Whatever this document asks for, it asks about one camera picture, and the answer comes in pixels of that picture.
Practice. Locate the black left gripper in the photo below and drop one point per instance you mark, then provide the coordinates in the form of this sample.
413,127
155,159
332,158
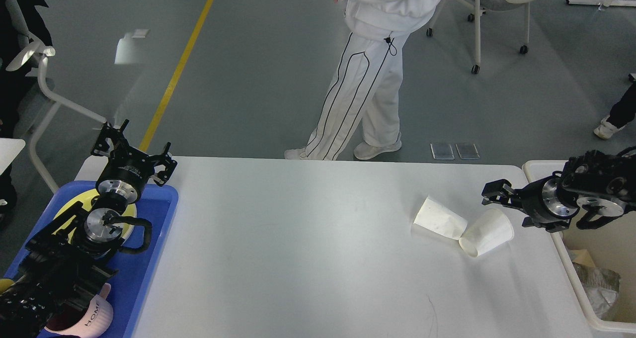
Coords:
124,175

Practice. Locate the floor socket plate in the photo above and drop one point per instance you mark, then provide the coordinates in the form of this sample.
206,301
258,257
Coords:
442,151
467,151

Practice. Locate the pink mug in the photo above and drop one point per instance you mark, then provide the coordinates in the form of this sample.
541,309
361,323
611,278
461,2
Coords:
91,322

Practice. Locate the yellow plastic plate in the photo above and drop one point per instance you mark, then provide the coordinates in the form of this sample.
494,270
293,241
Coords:
87,197

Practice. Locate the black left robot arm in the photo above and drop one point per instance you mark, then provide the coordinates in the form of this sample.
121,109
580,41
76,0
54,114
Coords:
66,263

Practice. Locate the white chair at left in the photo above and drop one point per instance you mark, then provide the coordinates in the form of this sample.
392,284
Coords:
33,49

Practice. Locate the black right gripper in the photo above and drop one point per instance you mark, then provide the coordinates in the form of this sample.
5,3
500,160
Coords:
546,205

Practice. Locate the white side table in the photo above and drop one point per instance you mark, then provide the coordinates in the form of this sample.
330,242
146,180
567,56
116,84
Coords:
9,150

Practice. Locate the person in white trousers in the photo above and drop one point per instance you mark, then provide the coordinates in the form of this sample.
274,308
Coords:
365,86

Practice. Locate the white plastic bin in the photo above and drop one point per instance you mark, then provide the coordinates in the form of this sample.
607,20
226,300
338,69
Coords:
612,247

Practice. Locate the black jacket on chair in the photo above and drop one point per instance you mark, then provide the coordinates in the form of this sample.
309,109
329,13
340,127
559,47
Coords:
15,84

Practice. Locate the foil wrapper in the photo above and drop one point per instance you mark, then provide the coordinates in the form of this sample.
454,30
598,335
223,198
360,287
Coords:
602,287

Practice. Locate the white paper cup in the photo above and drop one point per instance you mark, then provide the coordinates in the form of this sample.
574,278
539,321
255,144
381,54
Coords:
491,230
436,217

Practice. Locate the person in dark trousers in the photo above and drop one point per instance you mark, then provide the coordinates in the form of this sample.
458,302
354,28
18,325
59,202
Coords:
620,114

